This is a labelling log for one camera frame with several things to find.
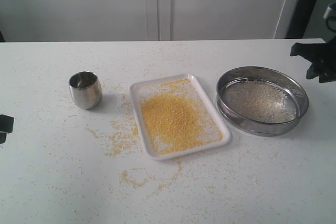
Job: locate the yellow and white grain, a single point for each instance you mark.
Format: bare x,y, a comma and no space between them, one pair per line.
259,101

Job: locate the yellow sieved grain pile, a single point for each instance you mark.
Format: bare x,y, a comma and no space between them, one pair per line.
176,118

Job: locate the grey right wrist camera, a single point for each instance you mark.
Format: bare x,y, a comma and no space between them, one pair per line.
330,11

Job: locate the stainless steel cup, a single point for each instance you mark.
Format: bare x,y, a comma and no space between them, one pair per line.
85,89

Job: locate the white cabinet doors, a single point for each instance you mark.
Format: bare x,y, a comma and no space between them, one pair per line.
135,20

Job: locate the white plastic tray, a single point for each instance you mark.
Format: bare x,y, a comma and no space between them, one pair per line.
135,92

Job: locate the round stainless steel sieve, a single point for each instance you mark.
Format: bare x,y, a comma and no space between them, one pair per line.
288,85

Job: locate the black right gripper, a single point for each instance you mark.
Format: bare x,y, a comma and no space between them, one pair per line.
322,57

